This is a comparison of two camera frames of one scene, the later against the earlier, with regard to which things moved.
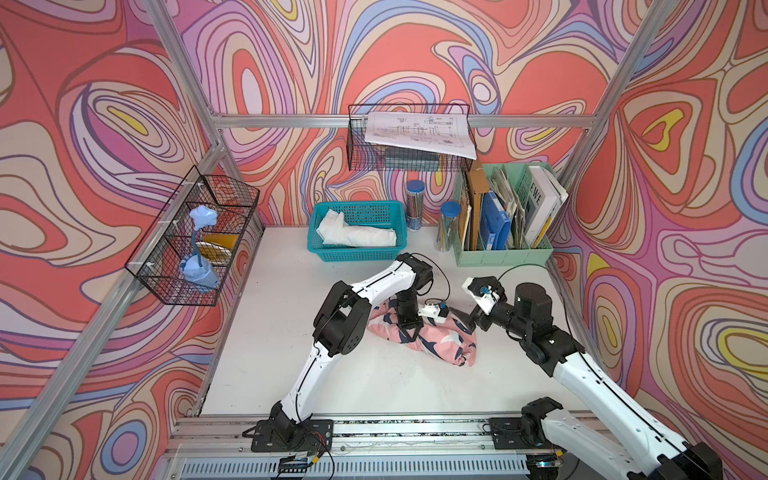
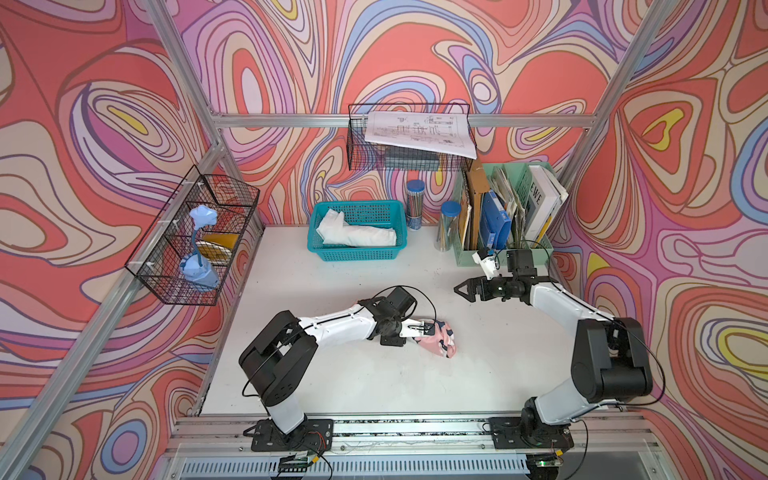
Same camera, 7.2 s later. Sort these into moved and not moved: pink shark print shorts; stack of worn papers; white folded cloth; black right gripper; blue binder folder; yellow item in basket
Moved: black right gripper; pink shark print shorts
Not moved: blue binder folder; stack of worn papers; yellow item in basket; white folded cloth
